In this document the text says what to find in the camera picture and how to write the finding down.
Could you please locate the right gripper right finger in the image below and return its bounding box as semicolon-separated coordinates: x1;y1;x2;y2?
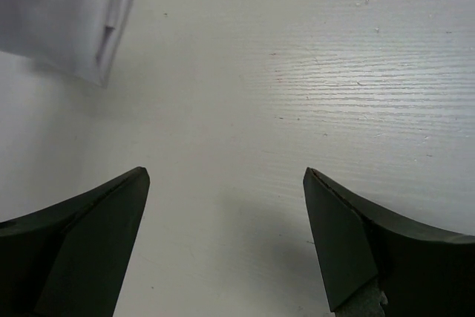
303;168;474;316

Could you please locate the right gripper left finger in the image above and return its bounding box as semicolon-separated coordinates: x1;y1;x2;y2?
1;167;150;316

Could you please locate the white t-shirt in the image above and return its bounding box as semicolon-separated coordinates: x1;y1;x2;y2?
1;0;133;86

